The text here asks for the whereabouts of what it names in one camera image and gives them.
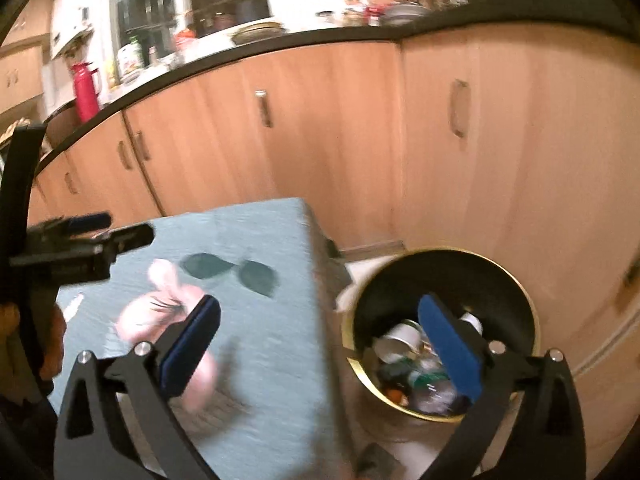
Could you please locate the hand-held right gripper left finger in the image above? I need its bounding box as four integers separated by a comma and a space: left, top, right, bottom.
54, 295, 222, 480

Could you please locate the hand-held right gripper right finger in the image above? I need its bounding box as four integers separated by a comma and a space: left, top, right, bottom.
417, 294, 587, 480

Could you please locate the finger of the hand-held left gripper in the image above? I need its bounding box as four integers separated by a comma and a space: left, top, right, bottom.
30, 212, 112, 243
92, 223, 155, 263

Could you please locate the white paper cup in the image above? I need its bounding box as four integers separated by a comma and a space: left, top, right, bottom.
372, 320, 426, 364

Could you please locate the pink plush toy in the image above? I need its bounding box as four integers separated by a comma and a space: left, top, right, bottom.
116, 259, 221, 411

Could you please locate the black bin with gold rim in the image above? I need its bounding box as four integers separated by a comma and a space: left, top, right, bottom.
340, 246, 542, 423

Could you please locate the person's left hand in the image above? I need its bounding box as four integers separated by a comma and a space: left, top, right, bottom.
0, 304, 67, 382

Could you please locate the clear bottle with green label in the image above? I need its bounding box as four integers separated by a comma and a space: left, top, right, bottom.
380, 360, 467, 411

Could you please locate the teal tablecloth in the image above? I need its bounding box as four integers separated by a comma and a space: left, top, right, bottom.
50, 197, 352, 480

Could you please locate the red thermos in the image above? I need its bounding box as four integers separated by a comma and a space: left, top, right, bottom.
70, 60, 104, 124

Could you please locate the green label jar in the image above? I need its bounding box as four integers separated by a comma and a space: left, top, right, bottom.
117, 35, 152, 82

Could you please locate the dark window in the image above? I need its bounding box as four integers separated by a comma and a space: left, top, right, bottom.
112, 0, 274, 81

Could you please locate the wooden kitchen cabinet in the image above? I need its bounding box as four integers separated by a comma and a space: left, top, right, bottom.
27, 22, 640, 480

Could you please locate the metal plate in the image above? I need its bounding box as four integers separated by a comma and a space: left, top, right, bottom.
230, 22, 289, 46

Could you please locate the black countertop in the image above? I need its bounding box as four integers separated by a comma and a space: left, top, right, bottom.
30, 0, 640, 166

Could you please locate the stack of plates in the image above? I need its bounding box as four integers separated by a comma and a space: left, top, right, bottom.
380, 4, 432, 27

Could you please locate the wooden wall cabinet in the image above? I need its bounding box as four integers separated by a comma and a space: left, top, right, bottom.
0, 45, 46, 117

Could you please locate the white wall appliance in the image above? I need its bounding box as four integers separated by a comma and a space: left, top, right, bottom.
49, 0, 97, 59

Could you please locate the curved metal cabinet handle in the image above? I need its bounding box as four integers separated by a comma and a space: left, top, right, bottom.
450, 80, 471, 139

